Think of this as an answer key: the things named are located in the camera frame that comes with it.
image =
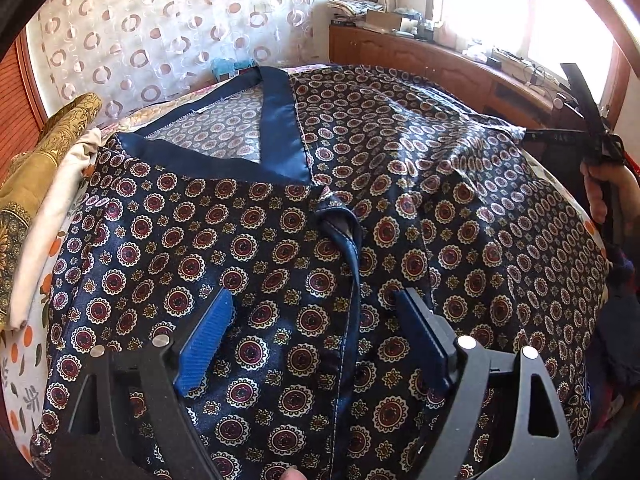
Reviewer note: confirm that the person's right hand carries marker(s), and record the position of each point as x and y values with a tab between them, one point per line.
595	185

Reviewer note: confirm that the blue box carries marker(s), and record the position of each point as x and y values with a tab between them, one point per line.
227	67

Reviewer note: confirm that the window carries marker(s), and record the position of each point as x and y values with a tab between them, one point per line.
500	0

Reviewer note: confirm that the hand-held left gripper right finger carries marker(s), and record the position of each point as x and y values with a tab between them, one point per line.
425	342

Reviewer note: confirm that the white folded cloth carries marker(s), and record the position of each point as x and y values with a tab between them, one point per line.
50	240

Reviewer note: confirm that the gold paisley cloth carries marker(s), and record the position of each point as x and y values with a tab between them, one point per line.
40	170

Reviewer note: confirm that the stack of printed cloths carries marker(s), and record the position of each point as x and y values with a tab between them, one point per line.
350	7

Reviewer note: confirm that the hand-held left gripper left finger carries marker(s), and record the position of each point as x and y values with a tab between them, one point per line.
205	345

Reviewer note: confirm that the sheer circle pattern curtain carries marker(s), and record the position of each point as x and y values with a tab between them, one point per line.
150	25

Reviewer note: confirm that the white power strip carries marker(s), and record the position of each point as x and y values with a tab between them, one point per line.
510	57

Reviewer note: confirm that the cardboard box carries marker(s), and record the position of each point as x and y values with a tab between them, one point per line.
382	21

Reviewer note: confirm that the wooden headboard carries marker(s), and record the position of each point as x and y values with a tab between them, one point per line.
20	95

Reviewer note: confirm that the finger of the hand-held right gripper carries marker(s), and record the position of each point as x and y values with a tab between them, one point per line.
555	137
582	102

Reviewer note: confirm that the wooden cabinet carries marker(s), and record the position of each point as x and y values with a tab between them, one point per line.
425	60

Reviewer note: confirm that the navy medallion print pajama top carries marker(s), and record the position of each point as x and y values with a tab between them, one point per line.
250	200

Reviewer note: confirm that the orange fruit print quilt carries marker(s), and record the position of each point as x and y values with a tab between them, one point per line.
25	385

